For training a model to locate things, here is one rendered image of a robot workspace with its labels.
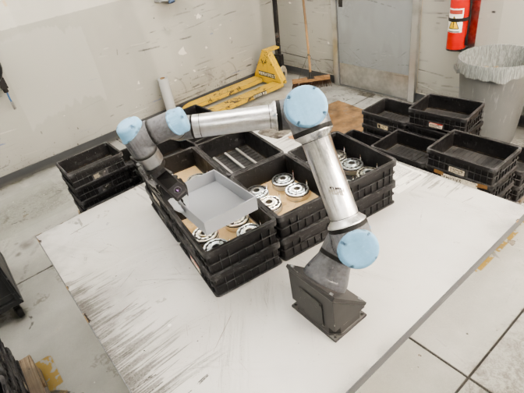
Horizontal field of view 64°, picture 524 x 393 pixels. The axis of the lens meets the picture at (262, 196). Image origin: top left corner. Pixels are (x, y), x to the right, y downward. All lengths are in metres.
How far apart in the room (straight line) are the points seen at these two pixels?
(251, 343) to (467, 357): 1.19
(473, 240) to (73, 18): 3.97
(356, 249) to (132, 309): 0.90
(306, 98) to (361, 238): 0.41
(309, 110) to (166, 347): 0.91
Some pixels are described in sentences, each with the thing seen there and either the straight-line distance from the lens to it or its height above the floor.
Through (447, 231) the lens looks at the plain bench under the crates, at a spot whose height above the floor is 0.70.
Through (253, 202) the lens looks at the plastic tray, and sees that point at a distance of 1.37.
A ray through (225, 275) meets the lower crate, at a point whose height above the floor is 0.80.
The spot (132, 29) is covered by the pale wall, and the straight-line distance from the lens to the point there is 4.87.
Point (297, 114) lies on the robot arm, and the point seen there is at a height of 1.40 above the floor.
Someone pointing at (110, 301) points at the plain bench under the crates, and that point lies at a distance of 1.78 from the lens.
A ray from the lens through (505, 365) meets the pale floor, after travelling 2.34.
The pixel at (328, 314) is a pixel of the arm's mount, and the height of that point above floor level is 0.81.
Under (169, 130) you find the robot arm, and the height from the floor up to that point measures 1.39.
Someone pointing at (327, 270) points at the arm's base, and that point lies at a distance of 1.34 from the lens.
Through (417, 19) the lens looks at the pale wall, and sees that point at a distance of 4.43.
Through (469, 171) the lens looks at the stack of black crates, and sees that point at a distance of 2.54.
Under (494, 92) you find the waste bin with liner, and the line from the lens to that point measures 3.64.
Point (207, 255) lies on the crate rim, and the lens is 1.45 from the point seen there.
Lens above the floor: 1.86
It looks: 34 degrees down
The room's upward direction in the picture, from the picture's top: 10 degrees counter-clockwise
